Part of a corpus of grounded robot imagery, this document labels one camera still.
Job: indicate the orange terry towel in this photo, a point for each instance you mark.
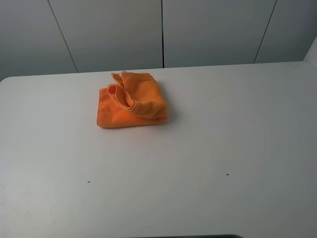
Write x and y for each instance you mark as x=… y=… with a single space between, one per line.
x=135 y=99

